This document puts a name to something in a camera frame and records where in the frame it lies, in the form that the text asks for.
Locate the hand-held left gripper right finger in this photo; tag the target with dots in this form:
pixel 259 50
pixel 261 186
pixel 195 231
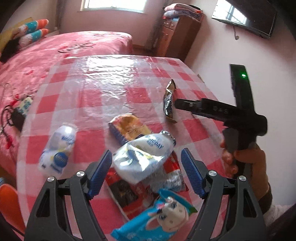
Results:
pixel 192 171

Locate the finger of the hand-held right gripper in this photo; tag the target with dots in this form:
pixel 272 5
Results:
pixel 187 104

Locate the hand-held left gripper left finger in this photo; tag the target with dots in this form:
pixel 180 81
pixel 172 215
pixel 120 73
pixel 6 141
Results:
pixel 100 171

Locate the brown coffee sachet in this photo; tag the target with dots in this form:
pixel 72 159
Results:
pixel 168 104

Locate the red snack wrapper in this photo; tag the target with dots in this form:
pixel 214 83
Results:
pixel 122 192

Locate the white blue milk pouch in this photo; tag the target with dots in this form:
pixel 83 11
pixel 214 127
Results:
pixel 141 157

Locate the pink plastic bucket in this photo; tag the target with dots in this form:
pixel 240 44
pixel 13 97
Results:
pixel 10 204

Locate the person's right forearm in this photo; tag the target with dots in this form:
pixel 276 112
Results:
pixel 277 215

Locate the person's right hand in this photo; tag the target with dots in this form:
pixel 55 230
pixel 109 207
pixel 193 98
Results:
pixel 257 166

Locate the white printed plastic bag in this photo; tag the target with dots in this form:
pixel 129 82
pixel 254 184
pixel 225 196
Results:
pixel 175 182

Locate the crumpled white blue packet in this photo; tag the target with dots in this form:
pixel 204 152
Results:
pixel 57 150

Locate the yellow blue snack packet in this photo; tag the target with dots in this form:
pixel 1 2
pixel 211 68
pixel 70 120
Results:
pixel 129 127

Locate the brown wooden cabinet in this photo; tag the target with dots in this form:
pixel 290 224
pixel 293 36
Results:
pixel 182 39

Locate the blue cartoon packet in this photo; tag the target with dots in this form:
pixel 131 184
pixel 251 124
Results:
pixel 150 222

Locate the grey curtain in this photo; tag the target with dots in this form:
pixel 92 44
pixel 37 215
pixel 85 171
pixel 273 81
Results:
pixel 60 16
pixel 155 32

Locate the folded blankets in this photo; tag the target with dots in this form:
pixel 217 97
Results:
pixel 182 11

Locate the black power adapter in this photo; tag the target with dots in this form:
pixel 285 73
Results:
pixel 18 120

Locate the black television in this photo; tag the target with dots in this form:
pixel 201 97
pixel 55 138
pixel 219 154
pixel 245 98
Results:
pixel 249 16

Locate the window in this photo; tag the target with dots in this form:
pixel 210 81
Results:
pixel 111 4

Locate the bed with pink blanket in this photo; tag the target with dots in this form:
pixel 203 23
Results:
pixel 69 44

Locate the cartoon bolster pillow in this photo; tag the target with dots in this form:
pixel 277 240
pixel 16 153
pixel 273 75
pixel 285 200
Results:
pixel 34 36
pixel 32 25

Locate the black clothing pile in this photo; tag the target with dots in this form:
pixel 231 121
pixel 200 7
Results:
pixel 10 49

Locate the yellow headboard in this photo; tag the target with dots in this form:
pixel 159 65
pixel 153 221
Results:
pixel 9 34

